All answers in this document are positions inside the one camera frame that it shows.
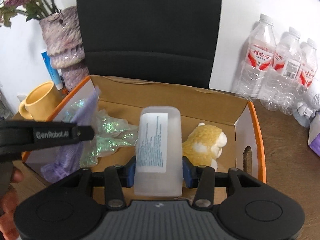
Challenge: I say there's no purple textured vase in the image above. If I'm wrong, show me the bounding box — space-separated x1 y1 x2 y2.
40 6 89 91

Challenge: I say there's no water bottle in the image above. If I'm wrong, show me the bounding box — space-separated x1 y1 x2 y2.
280 38 319 115
235 14 276 101
259 27 302 112

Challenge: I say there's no purple tissue pack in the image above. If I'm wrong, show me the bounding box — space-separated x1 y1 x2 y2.
308 124 320 156

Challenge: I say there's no left hand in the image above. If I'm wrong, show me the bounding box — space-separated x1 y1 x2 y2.
1 166 24 240

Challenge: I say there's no white yellow plush toy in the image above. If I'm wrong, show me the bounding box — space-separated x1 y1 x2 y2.
182 122 227 171

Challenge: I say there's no water bottle left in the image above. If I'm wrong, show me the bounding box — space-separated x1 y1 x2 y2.
235 14 276 101

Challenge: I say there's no blue white tube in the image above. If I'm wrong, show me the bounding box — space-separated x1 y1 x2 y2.
41 50 63 90

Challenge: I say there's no black paper bag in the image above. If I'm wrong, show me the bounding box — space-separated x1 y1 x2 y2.
76 0 222 88

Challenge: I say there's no water bottle middle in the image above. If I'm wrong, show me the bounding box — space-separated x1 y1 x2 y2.
259 27 302 112

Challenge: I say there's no dried pink rose bouquet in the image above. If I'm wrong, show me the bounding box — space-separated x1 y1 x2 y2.
1 0 60 28

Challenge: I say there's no white translucent bottle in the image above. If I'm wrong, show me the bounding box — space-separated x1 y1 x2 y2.
134 106 183 197

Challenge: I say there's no purple knitted cloth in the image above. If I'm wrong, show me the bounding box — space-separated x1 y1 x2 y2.
41 92 98 183

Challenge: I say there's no iridescent plastic wrap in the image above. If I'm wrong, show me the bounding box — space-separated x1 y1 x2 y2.
60 99 139 169

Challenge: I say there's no yellow ceramic mug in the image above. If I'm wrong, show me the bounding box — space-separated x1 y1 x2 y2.
18 81 63 121

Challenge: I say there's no water bottle right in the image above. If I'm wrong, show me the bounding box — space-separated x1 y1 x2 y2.
280 38 319 115

